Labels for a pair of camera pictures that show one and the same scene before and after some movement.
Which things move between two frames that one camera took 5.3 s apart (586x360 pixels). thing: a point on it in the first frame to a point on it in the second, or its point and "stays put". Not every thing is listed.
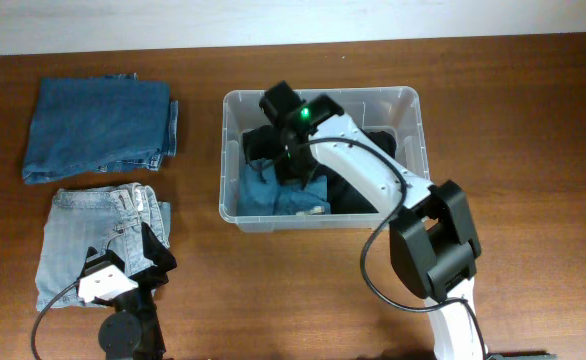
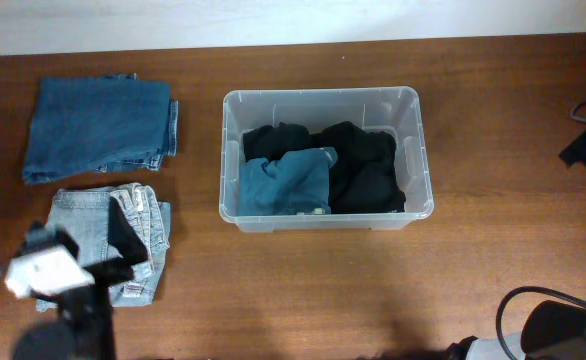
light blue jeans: (108, 217) stays put
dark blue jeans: (104, 124) stays put
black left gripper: (136, 273) to (101, 271)
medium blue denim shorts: (260, 192) stays put
